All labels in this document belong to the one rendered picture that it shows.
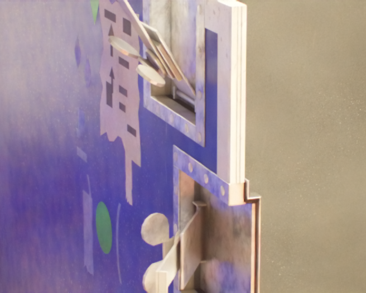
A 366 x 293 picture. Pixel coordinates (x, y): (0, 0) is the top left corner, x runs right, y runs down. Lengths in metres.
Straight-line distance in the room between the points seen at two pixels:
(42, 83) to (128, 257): 0.27
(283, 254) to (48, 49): 0.85
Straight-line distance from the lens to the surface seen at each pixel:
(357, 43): 2.14
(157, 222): 1.04
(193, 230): 1.06
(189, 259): 1.05
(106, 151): 1.25
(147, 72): 1.04
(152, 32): 1.06
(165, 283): 0.99
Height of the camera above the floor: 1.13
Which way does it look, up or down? 16 degrees down
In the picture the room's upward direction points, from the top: straight up
